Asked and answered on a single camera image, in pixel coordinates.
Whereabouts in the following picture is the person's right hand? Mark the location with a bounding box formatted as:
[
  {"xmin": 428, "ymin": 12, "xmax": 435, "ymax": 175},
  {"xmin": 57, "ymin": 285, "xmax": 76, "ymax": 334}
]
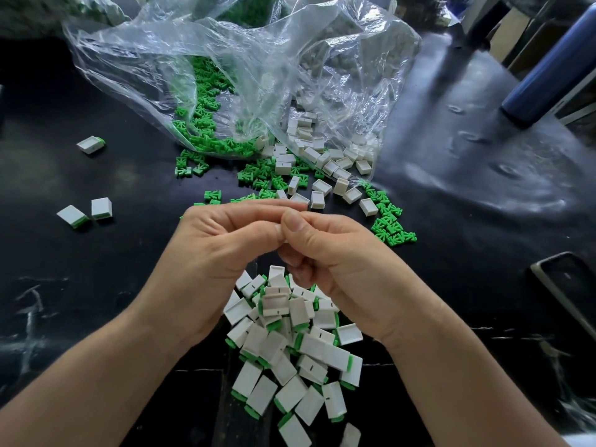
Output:
[{"xmin": 279, "ymin": 209, "xmax": 420, "ymax": 343}]

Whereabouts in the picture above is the person's left hand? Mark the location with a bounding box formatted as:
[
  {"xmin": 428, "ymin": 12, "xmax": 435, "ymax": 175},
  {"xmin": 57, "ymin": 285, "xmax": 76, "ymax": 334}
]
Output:
[{"xmin": 138, "ymin": 198, "xmax": 309, "ymax": 345}]

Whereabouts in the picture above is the pile of assembled white-green pieces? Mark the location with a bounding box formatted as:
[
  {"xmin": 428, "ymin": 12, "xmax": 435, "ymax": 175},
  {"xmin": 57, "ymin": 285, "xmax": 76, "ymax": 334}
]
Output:
[{"xmin": 223, "ymin": 265, "xmax": 364, "ymax": 447}]

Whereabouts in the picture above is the heap of white caps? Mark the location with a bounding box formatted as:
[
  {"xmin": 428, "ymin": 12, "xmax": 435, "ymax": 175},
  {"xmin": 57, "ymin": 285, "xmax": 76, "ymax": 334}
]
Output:
[{"xmin": 273, "ymin": 107, "xmax": 380, "ymax": 218}]

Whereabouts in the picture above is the assembled white-green part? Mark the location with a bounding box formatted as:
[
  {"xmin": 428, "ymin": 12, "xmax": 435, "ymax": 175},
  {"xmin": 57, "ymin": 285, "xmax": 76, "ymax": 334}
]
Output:
[
  {"xmin": 91, "ymin": 197, "xmax": 114, "ymax": 222},
  {"xmin": 56, "ymin": 204, "xmax": 89, "ymax": 230},
  {"xmin": 76, "ymin": 135, "xmax": 106, "ymax": 155}
]

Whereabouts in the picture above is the pile of green clips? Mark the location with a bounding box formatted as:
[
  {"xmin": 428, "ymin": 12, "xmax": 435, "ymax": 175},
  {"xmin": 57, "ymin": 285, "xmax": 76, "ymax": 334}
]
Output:
[{"xmin": 172, "ymin": 55, "xmax": 418, "ymax": 248}]

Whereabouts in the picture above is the person's left forearm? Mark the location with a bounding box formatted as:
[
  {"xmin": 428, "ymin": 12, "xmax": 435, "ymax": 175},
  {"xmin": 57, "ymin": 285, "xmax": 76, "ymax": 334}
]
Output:
[{"xmin": 0, "ymin": 302, "xmax": 192, "ymax": 447}]

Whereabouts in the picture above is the person's right forearm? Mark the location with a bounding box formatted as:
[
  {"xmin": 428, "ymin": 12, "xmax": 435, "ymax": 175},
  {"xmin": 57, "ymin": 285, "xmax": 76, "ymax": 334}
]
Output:
[{"xmin": 377, "ymin": 297, "xmax": 569, "ymax": 447}]

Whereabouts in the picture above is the clear plastic bag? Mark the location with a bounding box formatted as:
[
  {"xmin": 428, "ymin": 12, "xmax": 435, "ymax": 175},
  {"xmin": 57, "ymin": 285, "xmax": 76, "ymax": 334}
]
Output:
[{"xmin": 63, "ymin": 0, "xmax": 422, "ymax": 162}]

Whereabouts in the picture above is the black smartphone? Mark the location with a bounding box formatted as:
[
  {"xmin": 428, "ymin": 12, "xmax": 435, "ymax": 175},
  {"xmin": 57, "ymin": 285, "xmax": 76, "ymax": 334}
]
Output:
[{"xmin": 531, "ymin": 251, "xmax": 596, "ymax": 343}]

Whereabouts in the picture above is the plastic bag full of green pieces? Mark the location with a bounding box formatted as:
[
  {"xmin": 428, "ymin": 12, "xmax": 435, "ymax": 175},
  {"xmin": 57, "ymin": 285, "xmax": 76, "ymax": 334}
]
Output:
[{"xmin": 135, "ymin": 0, "xmax": 281, "ymax": 29}]

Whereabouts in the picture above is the brown cardboard box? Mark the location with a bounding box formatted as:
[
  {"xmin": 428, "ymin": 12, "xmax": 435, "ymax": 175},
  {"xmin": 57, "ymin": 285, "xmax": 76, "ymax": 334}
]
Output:
[{"xmin": 488, "ymin": 4, "xmax": 532, "ymax": 61}]

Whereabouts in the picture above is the blue cylinder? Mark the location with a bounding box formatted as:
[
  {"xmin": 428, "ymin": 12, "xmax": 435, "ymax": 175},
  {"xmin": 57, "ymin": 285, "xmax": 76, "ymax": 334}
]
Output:
[{"xmin": 501, "ymin": 2, "xmax": 596, "ymax": 127}]

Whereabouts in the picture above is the large bag of assembled pieces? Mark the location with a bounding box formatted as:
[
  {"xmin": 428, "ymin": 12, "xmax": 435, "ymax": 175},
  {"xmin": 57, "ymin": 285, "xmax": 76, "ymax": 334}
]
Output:
[{"xmin": 0, "ymin": 0, "xmax": 127, "ymax": 38}]

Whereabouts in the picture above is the white metal frame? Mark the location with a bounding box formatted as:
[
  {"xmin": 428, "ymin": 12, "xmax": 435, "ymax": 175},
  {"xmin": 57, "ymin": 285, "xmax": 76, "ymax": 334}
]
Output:
[{"xmin": 458, "ymin": 0, "xmax": 596, "ymax": 61}]

